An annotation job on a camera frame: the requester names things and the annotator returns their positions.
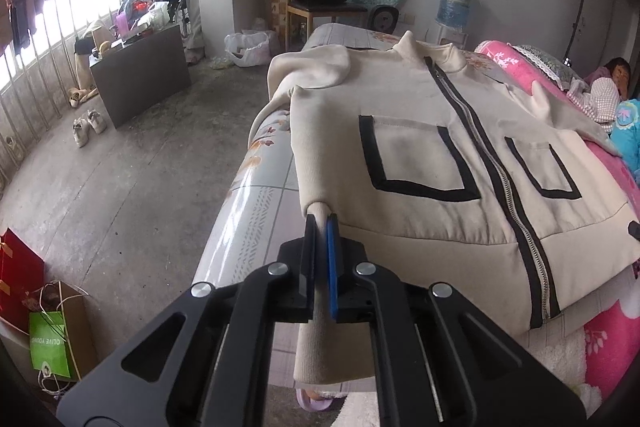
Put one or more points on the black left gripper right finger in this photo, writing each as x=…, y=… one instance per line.
x=438, y=359

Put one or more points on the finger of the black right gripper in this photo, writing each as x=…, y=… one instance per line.
x=634, y=229

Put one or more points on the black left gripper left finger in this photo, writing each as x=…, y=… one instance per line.
x=204, y=360

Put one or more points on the beige zip jacket black trim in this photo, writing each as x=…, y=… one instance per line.
x=445, y=172

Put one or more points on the sleeping child checkered clothes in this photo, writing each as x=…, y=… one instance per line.
x=599, y=94

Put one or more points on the bed with floral sheet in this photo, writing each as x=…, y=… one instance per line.
x=261, y=211

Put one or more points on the green and brown paper bag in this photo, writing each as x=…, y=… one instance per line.
x=61, y=343

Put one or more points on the grey lace-edged pillow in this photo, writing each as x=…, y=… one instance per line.
x=548, y=64

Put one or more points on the red paper gift bag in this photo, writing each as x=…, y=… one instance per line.
x=21, y=278

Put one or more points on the white water dispenser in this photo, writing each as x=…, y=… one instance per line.
x=450, y=35

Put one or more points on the left beige shoe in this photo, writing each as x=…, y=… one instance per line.
x=80, y=132

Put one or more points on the beige shoe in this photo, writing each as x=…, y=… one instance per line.
x=96, y=121
x=80, y=132

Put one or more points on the right beige shoe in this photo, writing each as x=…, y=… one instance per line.
x=96, y=121

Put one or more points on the blue water dispenser bottle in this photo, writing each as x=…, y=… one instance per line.
x=454, y=13

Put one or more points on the dark grey low cabinet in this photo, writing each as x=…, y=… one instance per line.
x=136, y=77

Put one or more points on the white plastic bag on floor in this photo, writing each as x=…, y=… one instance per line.
x=248, y=50

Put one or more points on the metal window railing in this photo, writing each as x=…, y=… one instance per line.
x=36, y=80

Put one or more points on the wooden chair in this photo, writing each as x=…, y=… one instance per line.
x=309, y=10

